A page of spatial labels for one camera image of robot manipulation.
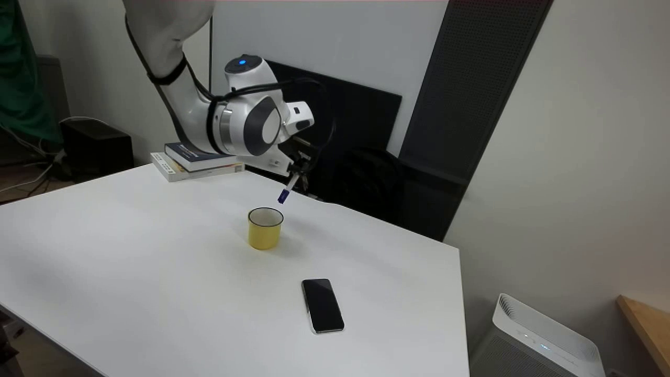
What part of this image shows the green cloth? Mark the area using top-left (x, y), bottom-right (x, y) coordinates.
top-left (0, 0), bottom-right (63, 145)

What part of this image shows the black smartphone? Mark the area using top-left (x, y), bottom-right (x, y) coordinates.
top-left (301, 279), bottom-right (345, 332)

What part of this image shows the dark vertical wall panel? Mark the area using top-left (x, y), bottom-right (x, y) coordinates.
top-left (396, 0), bottom-right (555, 243)

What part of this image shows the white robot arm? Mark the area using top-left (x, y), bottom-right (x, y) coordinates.
top-left (122, 0), bottom-right (316, 185)

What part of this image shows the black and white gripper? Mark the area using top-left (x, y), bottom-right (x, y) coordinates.
top-left (275, 101), bottom-right (314, 190)

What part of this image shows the wooden side table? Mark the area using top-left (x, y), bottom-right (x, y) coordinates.
top-left (615, 295), bottom-right (670, 377)

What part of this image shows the blue capped white marker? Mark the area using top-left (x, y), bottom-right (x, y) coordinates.
top-left (279, 188), bottom-right (291, 204)

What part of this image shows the blue book with flame cover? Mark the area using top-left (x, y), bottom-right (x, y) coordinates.
top-left (163, 142), bottom-right (236, 172)

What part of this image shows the black box on floor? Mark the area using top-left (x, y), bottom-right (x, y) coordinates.
top-left (60, 120), bottom-right (133, 181)

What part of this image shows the yellow enamel cup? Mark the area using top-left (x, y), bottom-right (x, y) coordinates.
top-left (246, 208), bottom-right (284, 252)

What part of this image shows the white air purifier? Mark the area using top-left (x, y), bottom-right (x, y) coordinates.
top-left (471, 294), bottom-right (604, 377)

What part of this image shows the white book under blue book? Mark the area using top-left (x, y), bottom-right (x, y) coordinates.
top-left (150, 153), bottom-right (243, 183)

